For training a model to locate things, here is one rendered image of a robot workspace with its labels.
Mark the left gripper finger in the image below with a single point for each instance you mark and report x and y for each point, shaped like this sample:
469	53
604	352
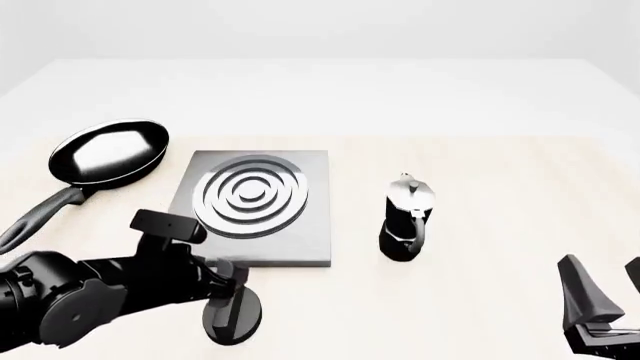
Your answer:
221	317
232	275

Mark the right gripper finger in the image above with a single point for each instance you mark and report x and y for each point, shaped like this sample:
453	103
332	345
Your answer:
634	275
585	296

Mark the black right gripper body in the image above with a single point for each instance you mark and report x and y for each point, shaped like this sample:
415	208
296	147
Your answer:
607	337

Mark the flat grey stove plate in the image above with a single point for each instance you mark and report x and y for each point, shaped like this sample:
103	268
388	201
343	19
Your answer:
312	225

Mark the black frying pan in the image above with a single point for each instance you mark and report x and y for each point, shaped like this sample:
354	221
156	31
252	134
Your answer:
112	150

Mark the round black stove knob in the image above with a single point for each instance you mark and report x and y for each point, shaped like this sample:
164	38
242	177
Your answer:
247	315

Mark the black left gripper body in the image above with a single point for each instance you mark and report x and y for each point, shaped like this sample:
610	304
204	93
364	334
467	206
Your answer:
205	279

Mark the black and silver moka pot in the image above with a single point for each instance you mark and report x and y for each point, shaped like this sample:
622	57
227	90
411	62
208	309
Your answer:
400	225

